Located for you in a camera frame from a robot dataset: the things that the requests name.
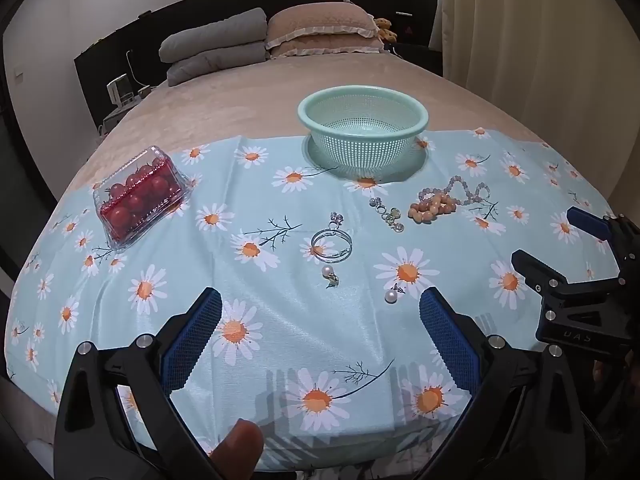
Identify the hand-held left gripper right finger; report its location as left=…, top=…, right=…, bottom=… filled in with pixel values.
left=415, top=287, right=586, bottom=480

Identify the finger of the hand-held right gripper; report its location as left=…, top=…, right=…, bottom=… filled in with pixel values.
left=511, top=249, right=623, bottom=311
left=566, top=206, right=640, bottom=281

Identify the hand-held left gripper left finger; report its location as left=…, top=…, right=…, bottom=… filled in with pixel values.
left=52, top=287, right=223, bottom=480

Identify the pale bead bracelet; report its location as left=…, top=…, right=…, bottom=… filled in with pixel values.
left=418, top=175, right=490, bottom=207

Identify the orange bead bracelet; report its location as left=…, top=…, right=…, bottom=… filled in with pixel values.
left=408, top=193, right=461, bottom=225

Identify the silver hoop earring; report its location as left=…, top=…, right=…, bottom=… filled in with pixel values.
left=310, top=229, right=352, bottom=261
left=316, top=212, right=354, bottom=265

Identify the green plastic colander basket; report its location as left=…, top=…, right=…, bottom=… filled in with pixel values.
left=297, top=86, right=430, bottom=181

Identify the person's left hand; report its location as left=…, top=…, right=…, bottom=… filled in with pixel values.
left=209, top=419, right=265, bottom=480

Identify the daisy print blue tablecloth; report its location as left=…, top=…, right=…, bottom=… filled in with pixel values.
left=5, top=127, right=623, bottom=476

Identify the clear box of cherry tomatoes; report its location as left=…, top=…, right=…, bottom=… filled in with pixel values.
left=92, top=145, right=193, bottom=250

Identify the cream curtain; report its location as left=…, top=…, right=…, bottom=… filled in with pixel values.
left=439, top=0, right=640, bottom=161

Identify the beige bed blanket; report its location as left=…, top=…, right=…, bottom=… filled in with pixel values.
left=65, top=50, right=548, bottom=201

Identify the dark nightstand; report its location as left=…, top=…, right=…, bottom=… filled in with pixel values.
left=392, top=10, right=444, bottom=75

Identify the white bedside appliance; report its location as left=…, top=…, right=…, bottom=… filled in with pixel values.
left=106, top=73, right=135, bottom=109

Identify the grey pillow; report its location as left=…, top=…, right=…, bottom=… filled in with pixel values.
left=158, top=7, right=267, bottom=64
left=166, top=41, right=269, bottom=87

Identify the brown teddy bear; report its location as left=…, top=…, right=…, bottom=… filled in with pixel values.
left=372, top=17, right=399, bottom=44

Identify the black headboard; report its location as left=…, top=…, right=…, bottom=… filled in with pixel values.
left=74, top=0, right=441, bottom=128

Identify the beige frilled pillow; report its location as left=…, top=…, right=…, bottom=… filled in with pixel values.
left=270, top=35, right=387, bottom=62
left=265, top=2, right=379, bottom=51

